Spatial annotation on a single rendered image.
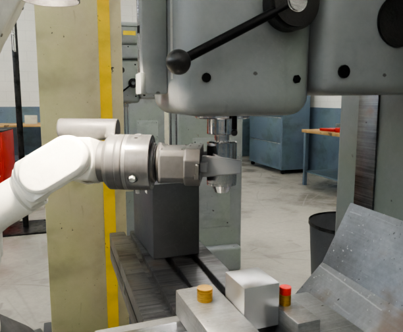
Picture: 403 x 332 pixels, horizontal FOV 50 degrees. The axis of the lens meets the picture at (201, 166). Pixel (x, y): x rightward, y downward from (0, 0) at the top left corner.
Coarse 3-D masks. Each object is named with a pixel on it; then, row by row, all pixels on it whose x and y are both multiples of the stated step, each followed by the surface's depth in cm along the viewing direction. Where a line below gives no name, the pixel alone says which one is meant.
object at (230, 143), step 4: (208, 140) 68; (212, 140) 68; (228, 140) 68; (232, 140) 68; (208, 144) 67; (212, 144) 66; (216, 144) 66; (220, 144) 66; (224, 144) 66; (228, 144) 66; (232, 144) 67; (236, 144) 68; (216, 148) 66; (220, 148) 66; (224, 148) 66; (228, 148) 66
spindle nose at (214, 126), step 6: (210, 120) 66; (216, 120) 66; (222, 120) 65; (228, 120) 66; (210, 126) 66; (216, 126) 66; (222, 126) 66; (228, 126) 66; (210, 132) 66; (216, 132) 66; (222, 132) 66; (228, 132) 66
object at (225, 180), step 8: (208, 152) 67; (216, 152) 66; (224, 152) 66; (232, 152) 67; (216, 176) 67; (224, 176) 67; (232, 176) 67; (208, 184) 68; (216, 184) 67; (224, 184) 67; (232, 184) 68
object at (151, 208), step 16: (144, 192) 111; (160, 192) 104; (176, 192) 106; (192, 192) 107; (144, 208) 112; (160, 208) 105; (176, 208) 106; (192, 208) 108; (144, 224) 113; (160, 224) 106; (176, 224) 107; (192, 224) 109; (144, 240) 114; (160, 240) 106; (176, 240) 108; (192, 240) 109; (160, 256) 107
